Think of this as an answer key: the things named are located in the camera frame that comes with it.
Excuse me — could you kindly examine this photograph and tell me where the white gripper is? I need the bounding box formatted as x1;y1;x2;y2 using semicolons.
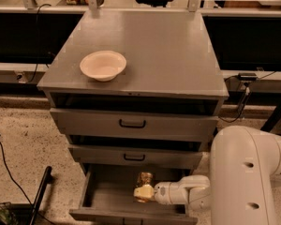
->
134;182;178;205

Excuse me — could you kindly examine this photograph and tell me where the orange soda can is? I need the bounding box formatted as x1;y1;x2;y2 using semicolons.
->
134;172;153;203

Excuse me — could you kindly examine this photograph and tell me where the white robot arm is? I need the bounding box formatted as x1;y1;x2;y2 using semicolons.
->
134;126;281;225

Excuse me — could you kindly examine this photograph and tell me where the grey open bottom drawer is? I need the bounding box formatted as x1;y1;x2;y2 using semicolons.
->
69;164;198;225

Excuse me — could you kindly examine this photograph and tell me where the grey middle drawer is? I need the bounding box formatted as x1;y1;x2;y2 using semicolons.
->
68;144;202;170

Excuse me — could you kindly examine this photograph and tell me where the grey drawer cabinet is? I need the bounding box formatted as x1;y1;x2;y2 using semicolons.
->
37;8;230;173

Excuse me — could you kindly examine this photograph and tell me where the grey top drawer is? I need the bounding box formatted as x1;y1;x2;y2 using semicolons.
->
50;109;217;143

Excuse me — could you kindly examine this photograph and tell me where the black stand leg left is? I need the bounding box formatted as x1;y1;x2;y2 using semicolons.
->
29;166;52;225

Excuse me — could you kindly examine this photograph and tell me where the white paper bowl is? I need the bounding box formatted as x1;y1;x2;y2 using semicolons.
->
80;51;126;82

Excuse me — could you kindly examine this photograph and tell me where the wire basket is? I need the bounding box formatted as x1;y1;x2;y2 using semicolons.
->
0;202;19;225

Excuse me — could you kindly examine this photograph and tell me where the black floor cable left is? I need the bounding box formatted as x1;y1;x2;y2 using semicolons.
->
0;139;57;225

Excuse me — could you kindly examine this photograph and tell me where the black wall cable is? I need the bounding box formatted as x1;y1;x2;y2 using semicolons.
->
27;3;52;83

